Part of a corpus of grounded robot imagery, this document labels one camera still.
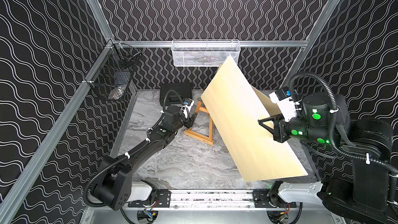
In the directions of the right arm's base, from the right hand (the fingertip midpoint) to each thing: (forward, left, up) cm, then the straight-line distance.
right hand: (261, 118), depth 51 cm
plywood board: (+14, +6, -9) cm, 18 cm away
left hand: (+22, +26, -21) cm, 40 cm away
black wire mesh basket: (+45, +76, -21) cm, 91 cm away
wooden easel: (+17, +28, -39) cm, 50 cm away
